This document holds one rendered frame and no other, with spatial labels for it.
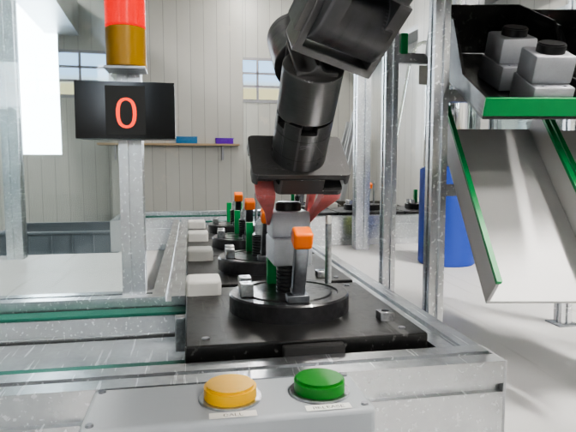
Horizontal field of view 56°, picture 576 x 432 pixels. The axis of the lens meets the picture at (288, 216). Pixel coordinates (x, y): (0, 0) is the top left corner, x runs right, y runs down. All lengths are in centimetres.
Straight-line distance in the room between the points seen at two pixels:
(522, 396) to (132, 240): 53
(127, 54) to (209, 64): 799
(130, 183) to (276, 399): 42
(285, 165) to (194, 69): 815
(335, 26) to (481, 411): 36
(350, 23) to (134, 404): 34
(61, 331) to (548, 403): 60
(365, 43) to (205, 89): 818
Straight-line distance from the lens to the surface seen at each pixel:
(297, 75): 49
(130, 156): 76
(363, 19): 47
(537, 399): 74
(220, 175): 859
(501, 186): 75
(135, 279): 78
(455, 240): 152
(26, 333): 76
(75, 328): 75
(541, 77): 66
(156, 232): 180
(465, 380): 53
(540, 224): 72
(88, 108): 72
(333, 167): 56
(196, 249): 96
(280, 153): 54
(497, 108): 63
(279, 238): 61
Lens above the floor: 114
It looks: 5 degrees down
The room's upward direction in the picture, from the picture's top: straight up
